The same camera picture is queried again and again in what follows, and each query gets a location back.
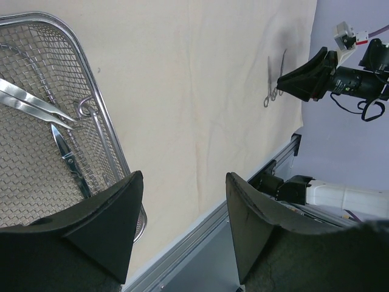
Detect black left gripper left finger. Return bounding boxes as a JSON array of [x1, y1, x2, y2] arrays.
[[1, 171, 143, 291]]

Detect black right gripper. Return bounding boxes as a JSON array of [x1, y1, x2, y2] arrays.
[[277, 47, 388, 102]]

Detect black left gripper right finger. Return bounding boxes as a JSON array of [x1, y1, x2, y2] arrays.
[[225, 173, 388, 291]]

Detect steel surgical scissors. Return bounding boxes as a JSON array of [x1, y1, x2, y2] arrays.
[[271, 49, 287, 101]]

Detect beige cloth wrap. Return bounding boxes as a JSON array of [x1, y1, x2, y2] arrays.
[[1, 1, 317, 278]]

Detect wire mesh instrument tray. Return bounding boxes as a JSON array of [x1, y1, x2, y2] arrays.
[[1, 12, 130, 227]]

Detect steel forceps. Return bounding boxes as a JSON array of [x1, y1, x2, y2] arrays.
[[1, 79, 76, 130]]

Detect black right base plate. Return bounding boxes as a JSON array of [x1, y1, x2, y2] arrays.
[[249, 159, 292, 201]]

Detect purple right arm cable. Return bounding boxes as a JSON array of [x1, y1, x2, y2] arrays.
[[354, 26, 389, 46]]

